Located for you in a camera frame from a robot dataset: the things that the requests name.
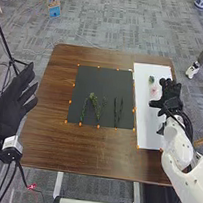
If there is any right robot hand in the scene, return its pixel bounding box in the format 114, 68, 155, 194
147, 76, 187, 120

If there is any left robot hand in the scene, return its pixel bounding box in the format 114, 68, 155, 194
0, 59, 43, 153

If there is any white sheet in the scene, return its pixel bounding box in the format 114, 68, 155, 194
124, 61, 176, 153

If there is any black tripod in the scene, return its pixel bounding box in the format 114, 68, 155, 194
0, 18, 34, 80

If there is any dark green sprig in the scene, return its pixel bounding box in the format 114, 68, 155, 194
117, 96, 125, 119
111, 97, 121, 129

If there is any dark mat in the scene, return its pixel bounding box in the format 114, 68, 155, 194
65, 63, 142, 132

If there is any white table leg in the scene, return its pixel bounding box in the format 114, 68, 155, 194
131, 181, 144, 203
52, 170, 66, 200

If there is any black cable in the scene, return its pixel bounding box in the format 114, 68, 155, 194
0, 158, 20, 203

